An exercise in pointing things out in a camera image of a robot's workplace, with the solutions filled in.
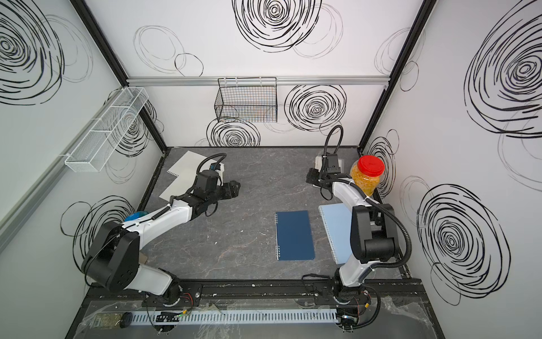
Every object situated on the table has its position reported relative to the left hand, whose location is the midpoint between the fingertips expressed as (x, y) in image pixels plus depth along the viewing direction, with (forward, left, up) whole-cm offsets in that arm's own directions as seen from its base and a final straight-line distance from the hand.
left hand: (234, 185), depth 89 cm
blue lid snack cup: (-14, +37, -3) cm, 40 cm away
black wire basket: (+59, -3, +4) cm, 59 cm away
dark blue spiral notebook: (-15, -27, -18) cm, 35 cm away
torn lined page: (+16, +29, -12) cm, 35 cm away
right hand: (+7, -35, -1) cm, 36 cm away
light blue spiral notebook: (-8, -46, -14) cm, 48 cm away
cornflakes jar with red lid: (+4, -55, +7) cm, 56 cm away
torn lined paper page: (+27, +30, -12) cm, 42 cm away
